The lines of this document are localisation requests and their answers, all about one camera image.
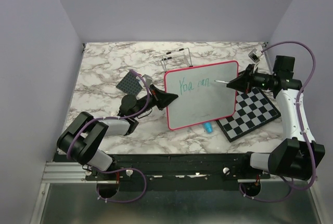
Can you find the black white chessboard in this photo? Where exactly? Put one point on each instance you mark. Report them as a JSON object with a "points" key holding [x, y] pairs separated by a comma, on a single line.
{"points": [[253, 110]]}

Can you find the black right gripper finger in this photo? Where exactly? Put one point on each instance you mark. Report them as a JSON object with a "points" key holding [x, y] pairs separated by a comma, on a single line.
{"points": [[248, 73], [242, 84]]}

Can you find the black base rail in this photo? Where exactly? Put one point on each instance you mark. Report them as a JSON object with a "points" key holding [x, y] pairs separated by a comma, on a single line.
{"points": [[178, 172]]}

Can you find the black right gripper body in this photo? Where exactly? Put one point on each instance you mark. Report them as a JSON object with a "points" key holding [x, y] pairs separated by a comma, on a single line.
{"points": [[262, 80]]}

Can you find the aluminium frame rail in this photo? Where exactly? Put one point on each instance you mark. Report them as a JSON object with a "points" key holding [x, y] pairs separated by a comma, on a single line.
{"points": [[73, 172]]}

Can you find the white whiteboard marker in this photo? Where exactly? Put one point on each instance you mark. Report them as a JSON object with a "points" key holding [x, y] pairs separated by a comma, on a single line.
{"points": [[222, 82]]}

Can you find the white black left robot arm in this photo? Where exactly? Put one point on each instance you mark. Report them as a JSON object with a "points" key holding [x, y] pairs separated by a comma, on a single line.
{"points": [[82, 138]]}

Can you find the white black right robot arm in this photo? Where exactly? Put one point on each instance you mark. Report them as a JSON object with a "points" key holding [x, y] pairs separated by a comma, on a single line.
{"points": [[298, 153]]}

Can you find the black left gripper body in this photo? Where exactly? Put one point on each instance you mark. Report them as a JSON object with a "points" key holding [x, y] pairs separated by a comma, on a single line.
{"points": [[150, 104]]}

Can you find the dark grey lego baseplate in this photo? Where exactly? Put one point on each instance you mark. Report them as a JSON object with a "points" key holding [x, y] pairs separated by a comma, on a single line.
{"points": [[131, 84]]}

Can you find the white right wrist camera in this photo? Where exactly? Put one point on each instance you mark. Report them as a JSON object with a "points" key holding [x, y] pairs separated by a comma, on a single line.
{"points": [[255, 55]]}

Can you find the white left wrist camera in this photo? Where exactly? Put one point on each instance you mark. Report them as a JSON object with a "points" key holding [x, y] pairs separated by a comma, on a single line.
{"points": [[148, 79]]}

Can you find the pink framed whiteboard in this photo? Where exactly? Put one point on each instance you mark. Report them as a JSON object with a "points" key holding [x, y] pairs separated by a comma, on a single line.
{"points": [[200, 99]]}

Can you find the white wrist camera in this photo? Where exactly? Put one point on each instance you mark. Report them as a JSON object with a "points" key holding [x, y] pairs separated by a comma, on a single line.
{"points": [[148, 79], [255, 55]]}

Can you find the black whiteboard stand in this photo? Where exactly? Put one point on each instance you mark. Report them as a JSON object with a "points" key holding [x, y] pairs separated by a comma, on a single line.
{"points": [[182, 54]]}

